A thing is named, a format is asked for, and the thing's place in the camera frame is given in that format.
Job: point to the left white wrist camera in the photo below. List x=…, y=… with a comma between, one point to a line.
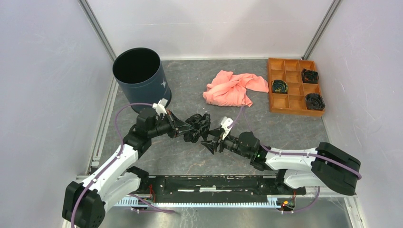
x=160, y=107

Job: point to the pink crumpled cloth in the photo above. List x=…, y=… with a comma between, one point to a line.
x=228, y=89

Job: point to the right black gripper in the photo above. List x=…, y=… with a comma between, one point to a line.
x=211, y=145

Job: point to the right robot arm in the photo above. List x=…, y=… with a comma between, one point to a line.
x=321, y=166

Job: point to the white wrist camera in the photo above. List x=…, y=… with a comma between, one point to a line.
x=160, y=107
x=226, y=125

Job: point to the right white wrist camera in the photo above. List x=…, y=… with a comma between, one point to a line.
x=226, y=125

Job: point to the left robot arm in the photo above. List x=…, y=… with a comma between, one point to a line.
x=87, y=202

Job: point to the dark blue trash bin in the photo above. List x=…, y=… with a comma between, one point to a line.
x=140, y=74

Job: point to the orange wooden compartment tray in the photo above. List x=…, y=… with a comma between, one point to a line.
x=289, y=70

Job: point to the rolled trash bag top right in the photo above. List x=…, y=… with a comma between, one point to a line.
x=310, y=76

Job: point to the rolled trash bag with yellow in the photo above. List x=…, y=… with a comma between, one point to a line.
x=279, y=86

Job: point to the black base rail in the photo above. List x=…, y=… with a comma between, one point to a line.
x=216, y=189

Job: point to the black plastic trash bag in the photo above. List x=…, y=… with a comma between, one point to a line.
x=201, y=126

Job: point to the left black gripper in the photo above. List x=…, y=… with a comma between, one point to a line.
x=177, y=127

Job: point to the white toothed cable duct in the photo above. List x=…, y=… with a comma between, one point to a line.
x=270, y=202

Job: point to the rolled trash bag bottom right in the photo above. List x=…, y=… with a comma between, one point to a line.
x=314, y=101

